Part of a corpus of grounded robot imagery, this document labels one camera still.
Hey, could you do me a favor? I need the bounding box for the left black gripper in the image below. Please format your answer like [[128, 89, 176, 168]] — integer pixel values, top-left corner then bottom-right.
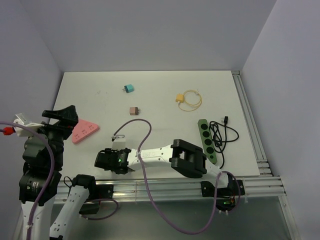
[[32, 104, 78, 168]]

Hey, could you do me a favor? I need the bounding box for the yellow charger with cable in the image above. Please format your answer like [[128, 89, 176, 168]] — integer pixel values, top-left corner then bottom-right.
[[175, 89, 203, 112]]

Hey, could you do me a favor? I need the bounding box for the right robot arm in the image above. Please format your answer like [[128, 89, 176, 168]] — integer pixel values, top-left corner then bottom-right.
[[94, 139, 245, 198]]

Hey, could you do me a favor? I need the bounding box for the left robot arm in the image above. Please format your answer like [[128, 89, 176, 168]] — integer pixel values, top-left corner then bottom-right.
[[14, 105, 98, 240]]

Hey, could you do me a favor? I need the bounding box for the brown plug adapter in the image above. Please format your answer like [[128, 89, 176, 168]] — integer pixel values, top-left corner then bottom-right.
[[129, 106, 141, 116]]

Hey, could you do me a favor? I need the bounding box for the teal plug adapter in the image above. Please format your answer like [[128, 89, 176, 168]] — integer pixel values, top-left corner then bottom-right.
[[123, 84, 135, 93]]

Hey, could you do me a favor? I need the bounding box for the pink triangular power strip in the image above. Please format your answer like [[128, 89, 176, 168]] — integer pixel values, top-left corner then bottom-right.
[[71, 119, 100, 145]]

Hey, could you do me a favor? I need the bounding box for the green power strip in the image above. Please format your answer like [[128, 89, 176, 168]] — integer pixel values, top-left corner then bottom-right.
[[197, 119, 218, 165]]

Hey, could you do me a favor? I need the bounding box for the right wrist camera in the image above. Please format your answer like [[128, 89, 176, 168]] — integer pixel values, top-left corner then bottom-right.
[[111, 134, 126, 151]]

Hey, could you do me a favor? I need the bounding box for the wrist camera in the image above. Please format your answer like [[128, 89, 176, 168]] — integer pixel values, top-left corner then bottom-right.
[[111, 134, 126, 151], [13, 113, 44, 137]]

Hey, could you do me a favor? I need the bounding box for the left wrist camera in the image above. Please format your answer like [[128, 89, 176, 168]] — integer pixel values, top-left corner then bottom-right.
[[13, 113, 44, 137]]

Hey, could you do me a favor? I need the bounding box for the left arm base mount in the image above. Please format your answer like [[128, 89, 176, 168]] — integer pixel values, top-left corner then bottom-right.
[[79, 184, 114, 215]]

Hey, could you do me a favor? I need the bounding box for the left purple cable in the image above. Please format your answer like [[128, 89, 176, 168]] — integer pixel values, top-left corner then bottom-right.
[[0, 120, 119, 236]]

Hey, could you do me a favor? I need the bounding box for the purple cable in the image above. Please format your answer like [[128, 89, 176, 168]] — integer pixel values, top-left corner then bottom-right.
[[0, 120, 119, 236], [112, 118, 241, 235]]

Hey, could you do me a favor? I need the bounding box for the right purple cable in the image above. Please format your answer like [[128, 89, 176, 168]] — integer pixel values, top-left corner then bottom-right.
[[112, 118, 241, 235]]

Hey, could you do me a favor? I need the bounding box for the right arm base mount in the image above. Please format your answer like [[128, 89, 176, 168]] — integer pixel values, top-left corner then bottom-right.
[[200, 180, 245, 212]]

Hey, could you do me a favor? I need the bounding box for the aluminium front rail frame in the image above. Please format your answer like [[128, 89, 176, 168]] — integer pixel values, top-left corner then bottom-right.
[[12, 175, 301, 240]]

